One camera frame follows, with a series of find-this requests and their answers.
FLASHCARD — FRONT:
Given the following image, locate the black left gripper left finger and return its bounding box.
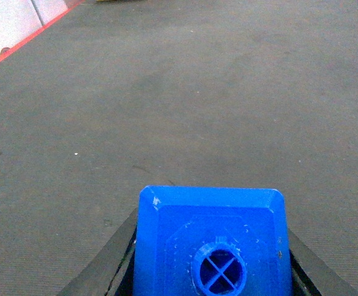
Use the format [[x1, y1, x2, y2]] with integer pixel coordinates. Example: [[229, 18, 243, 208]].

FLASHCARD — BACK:
[[58, 209, 137, 295]]

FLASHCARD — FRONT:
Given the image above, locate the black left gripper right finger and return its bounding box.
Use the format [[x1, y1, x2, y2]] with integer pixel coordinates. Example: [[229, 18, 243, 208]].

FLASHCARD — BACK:
[[288, 231, 358, 296]]

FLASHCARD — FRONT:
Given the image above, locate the blue rectangular block part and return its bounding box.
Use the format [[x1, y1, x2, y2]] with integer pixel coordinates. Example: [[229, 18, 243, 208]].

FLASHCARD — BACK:
[[133, 186, 293, 295]]

